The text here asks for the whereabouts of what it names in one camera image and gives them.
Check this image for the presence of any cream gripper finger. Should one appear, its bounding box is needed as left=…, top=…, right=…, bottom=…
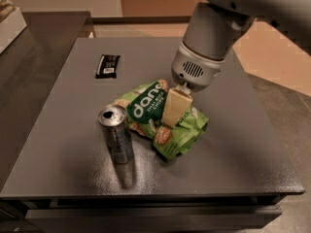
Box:
left=161, top=86, right=192, bottom=127

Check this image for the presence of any green rice chip bag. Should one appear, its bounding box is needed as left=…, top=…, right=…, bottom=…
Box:
left=114, top=79, right=210, bottom=162

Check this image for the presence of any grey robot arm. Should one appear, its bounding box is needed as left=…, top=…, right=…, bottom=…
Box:
left=162, top=0, right=311, bottom=127

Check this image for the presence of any silver redbull can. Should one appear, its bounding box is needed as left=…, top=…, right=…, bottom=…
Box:
left=98, top=105, right=133, bottom=164

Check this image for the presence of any black snack bar wrapper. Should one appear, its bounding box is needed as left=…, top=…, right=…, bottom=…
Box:
left=95, top=54, right=120, bottom=79

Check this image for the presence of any grey cabinet drawer front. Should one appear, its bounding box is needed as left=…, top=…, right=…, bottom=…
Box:
left=26, top=206, right=282, bottom=233

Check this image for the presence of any white box with snacks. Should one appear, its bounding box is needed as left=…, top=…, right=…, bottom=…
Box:
left=0, top=0, right=26, bottom=53

